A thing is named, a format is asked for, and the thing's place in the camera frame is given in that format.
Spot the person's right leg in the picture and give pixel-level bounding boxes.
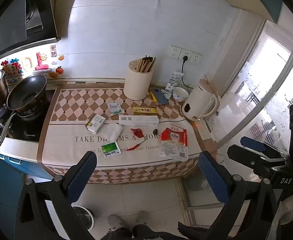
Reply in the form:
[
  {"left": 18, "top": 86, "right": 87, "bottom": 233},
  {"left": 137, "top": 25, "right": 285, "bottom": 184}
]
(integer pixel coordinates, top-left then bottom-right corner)
[{"left": 132, "top": 224, "right": 169, "bottom": 240}]

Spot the blue kitchen cabinet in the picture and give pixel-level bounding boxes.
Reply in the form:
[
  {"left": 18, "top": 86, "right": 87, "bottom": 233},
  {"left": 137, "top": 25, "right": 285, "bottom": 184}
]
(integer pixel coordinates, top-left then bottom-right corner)
[{"left": 0, "top": 149, "right": 49, "bottom": 240}]

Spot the black range hood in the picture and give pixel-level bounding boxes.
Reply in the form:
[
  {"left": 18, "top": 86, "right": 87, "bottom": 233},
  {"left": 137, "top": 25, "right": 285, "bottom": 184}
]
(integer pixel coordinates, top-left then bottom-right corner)
[{"left": 0, "top": 0, "right": 61, "bottom": 63}]

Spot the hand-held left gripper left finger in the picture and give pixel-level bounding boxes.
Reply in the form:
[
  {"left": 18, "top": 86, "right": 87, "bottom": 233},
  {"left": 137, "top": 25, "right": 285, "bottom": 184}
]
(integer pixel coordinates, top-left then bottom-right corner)
[{"left": 11, "top": 151, "right": 104, "bottom": 240}]

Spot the white tissue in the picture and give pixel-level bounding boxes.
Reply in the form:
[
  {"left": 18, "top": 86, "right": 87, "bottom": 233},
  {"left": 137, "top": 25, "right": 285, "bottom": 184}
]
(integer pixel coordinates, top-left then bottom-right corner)
[{"left": 104, "top": 123, "right": 124, "bottom": 139}]

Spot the bundle of wooden chopsticks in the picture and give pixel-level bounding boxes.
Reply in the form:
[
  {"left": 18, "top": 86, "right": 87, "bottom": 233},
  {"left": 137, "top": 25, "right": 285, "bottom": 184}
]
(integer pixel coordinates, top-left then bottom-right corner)
[{"left": 136, "top": 55, "right": 156, "bottom": 73}]

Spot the person's left leg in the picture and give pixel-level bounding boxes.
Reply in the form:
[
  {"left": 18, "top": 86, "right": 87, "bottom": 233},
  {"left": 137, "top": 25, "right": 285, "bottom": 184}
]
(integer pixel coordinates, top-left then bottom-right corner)
[{"left": 103, "top": 227, "right": 133, "bottom": 240}]

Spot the long white box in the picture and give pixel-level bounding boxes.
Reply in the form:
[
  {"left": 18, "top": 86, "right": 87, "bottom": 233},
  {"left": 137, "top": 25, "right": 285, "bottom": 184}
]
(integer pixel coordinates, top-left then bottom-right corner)
[{"left": 119, "top": 115, "right": 159, "bottom": 127}]

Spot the grey slipper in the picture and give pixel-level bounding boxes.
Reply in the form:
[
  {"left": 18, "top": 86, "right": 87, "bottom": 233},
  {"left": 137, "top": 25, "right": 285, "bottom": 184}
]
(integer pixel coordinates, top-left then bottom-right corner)
[
  {"left": 136, "top": 210, "right": 149, "bottom": 225},
  {"left": 107, "top": 214, "right": 124, "bottom": 230}
]

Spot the small white yellow box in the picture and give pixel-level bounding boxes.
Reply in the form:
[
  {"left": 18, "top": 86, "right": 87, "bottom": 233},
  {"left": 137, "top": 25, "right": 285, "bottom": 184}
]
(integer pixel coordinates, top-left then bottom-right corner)
[{"left": 86, "top": 114, "right": 105, "bottom": 134}]

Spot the black glass cooktop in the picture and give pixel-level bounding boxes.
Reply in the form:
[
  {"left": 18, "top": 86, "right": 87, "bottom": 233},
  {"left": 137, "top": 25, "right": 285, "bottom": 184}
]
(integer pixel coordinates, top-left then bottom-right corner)
[{"left": 0, "top": 90, "right": 52, "bottom": 143}]

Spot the black wok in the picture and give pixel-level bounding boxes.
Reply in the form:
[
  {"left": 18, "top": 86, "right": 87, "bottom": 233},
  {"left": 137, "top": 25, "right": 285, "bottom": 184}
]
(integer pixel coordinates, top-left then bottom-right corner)
[{"left": 0, "top": 74, "right": 48, "bottom": 147}]

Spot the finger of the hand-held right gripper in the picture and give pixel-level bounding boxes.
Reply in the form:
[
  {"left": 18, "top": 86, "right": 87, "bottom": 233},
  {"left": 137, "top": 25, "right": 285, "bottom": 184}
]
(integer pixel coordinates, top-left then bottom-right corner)
[
  {"left": 227, "top": 145, "right": 289, "bottom": 174},
  {"left": 240, "top": 136, "right": 291, "bottom": 159}
]

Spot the white dotted bowl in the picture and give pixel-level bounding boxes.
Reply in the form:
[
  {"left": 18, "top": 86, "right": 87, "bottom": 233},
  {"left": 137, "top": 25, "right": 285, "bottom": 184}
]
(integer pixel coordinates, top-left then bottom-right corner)
[{"left": 173, "top": 87, "right": 189, "bottom": 103}]

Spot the cream chopstick holder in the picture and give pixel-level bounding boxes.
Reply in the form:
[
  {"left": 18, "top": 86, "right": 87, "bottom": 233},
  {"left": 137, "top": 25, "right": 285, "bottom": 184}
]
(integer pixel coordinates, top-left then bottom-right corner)
[{"left": 123, "top": 59, "right": 154, "bottom": 101}]

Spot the checkered brown white mat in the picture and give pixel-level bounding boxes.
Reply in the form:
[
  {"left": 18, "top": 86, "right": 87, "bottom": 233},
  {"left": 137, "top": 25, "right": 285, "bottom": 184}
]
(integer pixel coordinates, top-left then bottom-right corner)
[{"left": 37, "top": 81, "right": 217, "bottom": 184}]

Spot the green white sachet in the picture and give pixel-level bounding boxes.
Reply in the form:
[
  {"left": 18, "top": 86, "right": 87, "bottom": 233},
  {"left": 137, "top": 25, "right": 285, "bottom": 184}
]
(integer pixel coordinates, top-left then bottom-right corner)
[{"left": 107, "top": 102, "right": 122, "bottom": 117}]

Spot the white printed packet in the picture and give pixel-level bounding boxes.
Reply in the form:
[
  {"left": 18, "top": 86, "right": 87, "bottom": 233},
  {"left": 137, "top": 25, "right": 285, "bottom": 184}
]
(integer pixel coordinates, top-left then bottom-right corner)
[{"left": 165, "top": 72, "right": 183, "bottom": 93}]

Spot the red chili pepper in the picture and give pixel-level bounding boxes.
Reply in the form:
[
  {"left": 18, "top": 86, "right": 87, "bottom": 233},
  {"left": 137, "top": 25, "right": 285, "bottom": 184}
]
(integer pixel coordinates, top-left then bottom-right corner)
[{"left": 127, "top": 140, "right": 147, "bottom": 152}]

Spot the red white plastic package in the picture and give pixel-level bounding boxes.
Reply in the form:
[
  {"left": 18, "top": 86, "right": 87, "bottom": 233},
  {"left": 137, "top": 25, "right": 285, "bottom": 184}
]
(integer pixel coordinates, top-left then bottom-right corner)
[{"left": 160, "top": 127, "right": 189, "bottom": 162}]

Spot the dark blue phone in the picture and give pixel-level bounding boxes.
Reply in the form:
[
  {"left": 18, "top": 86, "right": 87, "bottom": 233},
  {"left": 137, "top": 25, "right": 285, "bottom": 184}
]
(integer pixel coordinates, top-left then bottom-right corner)
[{"left": 151, "top": 88, "right": 171, "bottom": 105}]

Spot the black plug with cable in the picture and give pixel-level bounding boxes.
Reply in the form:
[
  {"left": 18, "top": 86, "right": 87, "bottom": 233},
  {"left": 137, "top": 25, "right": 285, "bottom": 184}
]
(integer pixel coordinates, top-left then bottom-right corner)
[{"left": 181, "top": 56, "right": 196, "bottom": 88}]

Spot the white round trash bin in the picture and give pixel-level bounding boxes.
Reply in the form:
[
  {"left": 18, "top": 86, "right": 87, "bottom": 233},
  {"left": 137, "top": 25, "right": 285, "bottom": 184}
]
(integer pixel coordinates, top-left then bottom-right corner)
[{"left": 71, "top": 204, "right": 95, "bottom": 233}]

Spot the glass sliding door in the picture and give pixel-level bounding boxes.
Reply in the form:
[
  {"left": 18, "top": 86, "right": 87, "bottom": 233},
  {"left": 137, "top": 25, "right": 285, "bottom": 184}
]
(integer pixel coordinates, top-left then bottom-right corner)
[{"left": 204, "top": 17, "right": 293, "bottom": 155}]

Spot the cream soy milk maker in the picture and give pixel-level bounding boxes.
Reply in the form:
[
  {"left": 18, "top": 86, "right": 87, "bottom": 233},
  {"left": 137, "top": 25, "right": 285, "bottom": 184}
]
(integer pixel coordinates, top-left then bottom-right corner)
[{"left": 182, "top": 79, "right": 221, "bottom": 122}]

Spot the group of colourful wall stickers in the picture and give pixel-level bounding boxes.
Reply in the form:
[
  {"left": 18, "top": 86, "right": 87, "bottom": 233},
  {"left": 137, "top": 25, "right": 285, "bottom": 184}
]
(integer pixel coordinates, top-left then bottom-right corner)
[{"left": 0, "top": 45, "right": 64, "bottom": 84}]

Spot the white wall socket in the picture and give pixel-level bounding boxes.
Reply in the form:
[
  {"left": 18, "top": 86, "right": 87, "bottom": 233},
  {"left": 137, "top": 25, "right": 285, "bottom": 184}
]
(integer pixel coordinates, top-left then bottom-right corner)
[
  {"left": 169, "top": 45, "right": 181, "bottom": 58},
  {"left": 190, "top": 52, "right": 202, "bottom": 64},
  {"left": 179, "top": 49, "right": 192, "bottom": 61}
]

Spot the green box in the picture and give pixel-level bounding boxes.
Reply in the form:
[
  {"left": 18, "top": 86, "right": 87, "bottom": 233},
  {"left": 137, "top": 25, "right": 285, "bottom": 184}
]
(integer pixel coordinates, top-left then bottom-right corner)
[{"left": 101, "top": 141, "right": 122, "bottom": 159}]

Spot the person's right forearm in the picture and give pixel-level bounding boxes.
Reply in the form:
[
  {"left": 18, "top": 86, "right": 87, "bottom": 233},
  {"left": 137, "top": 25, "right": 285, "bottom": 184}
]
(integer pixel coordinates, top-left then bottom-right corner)
[{"left": 270, "top": 194, "right": 293, "bottom": 240}]

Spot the person's leg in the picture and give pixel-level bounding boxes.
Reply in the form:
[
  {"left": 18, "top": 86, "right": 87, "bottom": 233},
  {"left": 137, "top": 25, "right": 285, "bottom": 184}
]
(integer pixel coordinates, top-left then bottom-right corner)
[
  {"left": 103, "top": 227, "right": 133, "bottom": 240},
  {"left": 132, "top": 224, "right": 169, "bottom": 240}
]

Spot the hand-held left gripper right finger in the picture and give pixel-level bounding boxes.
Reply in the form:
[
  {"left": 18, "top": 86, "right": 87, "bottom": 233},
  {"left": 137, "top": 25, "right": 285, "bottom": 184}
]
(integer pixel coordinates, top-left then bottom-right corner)
[{"left": 198, "top": 151, "right": 284, "bottom": 240}]

